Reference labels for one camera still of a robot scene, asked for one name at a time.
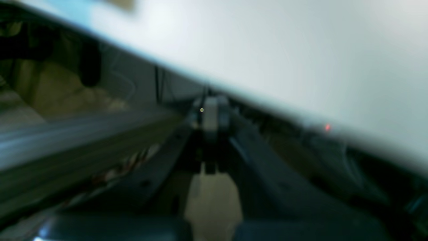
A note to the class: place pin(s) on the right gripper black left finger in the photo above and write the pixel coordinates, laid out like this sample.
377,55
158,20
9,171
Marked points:
148,204

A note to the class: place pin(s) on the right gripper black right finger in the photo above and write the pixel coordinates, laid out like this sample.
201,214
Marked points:
277,203

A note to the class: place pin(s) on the aluminium table frame rail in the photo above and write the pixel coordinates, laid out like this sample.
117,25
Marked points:
45,158

